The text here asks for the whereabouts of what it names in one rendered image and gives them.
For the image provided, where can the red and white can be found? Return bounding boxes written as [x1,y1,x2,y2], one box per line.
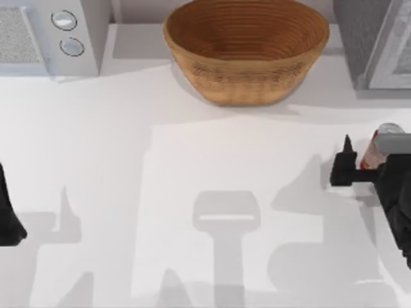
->
[360,123,405,171]

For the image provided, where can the small round microwave knob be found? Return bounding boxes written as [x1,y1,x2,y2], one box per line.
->
[59,36,85,57]

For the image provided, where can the pale microwave oven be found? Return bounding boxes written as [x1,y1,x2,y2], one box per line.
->
[0,0,113,78]

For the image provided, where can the brown woven basket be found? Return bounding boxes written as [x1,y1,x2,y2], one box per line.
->
[162,0,331,107]

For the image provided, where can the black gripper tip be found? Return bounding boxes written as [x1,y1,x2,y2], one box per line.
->
[0,162,28,248]

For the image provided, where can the pale cabinet door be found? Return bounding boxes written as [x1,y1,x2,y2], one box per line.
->
[367,0,411,91]

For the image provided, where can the large round microwave knob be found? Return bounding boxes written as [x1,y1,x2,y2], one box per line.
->
[50,9,78,32]

